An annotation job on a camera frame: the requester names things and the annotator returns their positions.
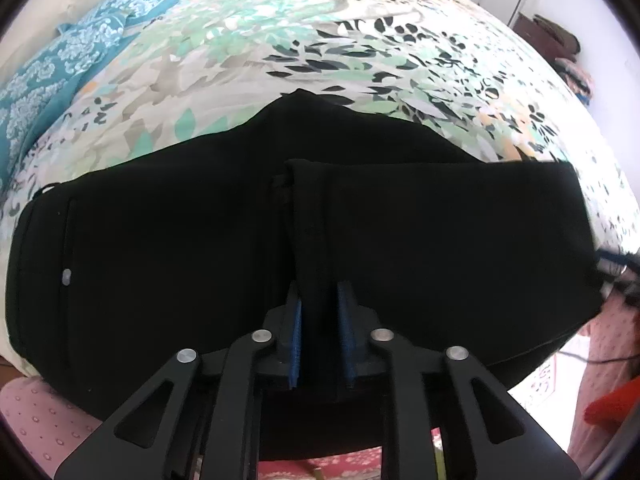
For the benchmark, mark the pink dotted garment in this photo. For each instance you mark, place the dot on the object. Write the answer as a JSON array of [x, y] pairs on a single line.
[[597, 361]]

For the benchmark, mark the red patterned floor rug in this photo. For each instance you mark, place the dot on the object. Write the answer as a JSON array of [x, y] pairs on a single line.
[[361, 465]]

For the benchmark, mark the teal white damask pillow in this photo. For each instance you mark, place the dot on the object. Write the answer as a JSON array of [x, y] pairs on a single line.
[[41, 90]]

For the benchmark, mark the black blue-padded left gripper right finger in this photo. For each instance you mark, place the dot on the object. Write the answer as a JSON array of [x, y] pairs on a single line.
[[445, 415]]

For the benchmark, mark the black pants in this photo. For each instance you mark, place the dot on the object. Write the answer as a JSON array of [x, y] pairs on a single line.
[[114, 272]]

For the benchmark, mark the orange fuzzy sleeve forearm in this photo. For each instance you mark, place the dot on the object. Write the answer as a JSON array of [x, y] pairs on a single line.
[[611, 410]]

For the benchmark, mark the floral leaf-print bedspread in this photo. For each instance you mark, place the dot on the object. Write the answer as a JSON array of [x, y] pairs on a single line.
[[208, 66]]

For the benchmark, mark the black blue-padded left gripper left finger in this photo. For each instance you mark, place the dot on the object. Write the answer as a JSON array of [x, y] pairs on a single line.
[[197, 417]]

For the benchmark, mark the dark wooden cabinet with clothes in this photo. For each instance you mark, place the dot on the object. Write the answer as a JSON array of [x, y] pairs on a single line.
[[560, 48]]

